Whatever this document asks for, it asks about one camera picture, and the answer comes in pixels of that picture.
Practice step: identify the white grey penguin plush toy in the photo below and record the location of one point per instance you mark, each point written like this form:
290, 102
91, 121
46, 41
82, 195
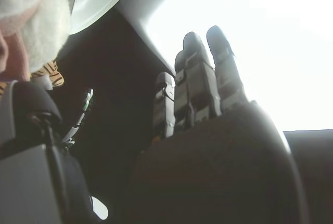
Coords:
39, 26

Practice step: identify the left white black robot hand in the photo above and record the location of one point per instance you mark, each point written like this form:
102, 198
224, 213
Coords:
213, 172

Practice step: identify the orange striped tiger plush toy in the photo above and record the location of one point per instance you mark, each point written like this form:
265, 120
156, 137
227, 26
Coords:
54, 76

